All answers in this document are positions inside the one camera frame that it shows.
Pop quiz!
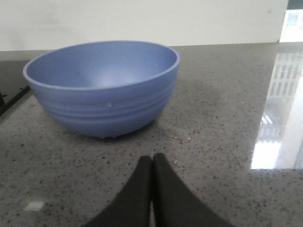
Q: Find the light blue plastic bowl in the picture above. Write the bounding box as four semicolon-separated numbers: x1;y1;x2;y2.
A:
23;40;180;138

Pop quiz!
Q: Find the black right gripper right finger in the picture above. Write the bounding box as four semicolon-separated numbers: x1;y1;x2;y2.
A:
153;153;232;227

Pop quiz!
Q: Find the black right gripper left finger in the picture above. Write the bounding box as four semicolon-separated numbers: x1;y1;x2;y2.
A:
84;156;152;227

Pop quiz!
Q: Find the black glass gas stove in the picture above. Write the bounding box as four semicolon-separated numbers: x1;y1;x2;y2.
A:
0;60;30;115

